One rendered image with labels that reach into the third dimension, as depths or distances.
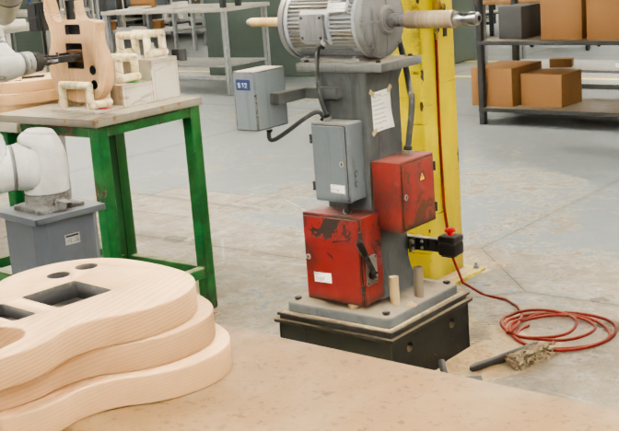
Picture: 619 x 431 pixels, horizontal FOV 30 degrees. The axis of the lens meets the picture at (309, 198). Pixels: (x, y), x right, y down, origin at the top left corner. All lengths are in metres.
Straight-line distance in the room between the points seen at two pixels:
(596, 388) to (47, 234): 1.90
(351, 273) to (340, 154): 0.40
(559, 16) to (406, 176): 5.15
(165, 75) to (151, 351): 3.15
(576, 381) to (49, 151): 1.94
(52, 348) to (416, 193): 2.44
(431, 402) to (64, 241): 2.49
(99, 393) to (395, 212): 2.31
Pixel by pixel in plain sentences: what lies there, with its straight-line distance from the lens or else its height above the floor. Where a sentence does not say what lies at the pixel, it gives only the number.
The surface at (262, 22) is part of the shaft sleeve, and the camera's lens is 4.21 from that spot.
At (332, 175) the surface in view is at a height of 0.76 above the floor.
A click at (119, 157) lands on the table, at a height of 0.66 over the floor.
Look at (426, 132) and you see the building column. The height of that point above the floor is 0.69.
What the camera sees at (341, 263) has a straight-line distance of 3.91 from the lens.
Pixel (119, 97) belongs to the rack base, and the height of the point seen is 0.98.
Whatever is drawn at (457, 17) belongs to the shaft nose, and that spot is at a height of 1.25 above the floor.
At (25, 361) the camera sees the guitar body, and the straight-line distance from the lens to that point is 1.59.
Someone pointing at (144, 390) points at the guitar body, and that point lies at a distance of 1.70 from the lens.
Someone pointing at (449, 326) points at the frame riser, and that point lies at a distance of 4.18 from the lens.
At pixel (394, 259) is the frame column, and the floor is 0.42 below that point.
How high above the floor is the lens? 1.54
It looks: 13 degrees down
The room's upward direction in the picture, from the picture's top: 4 degrees counter-clockwise
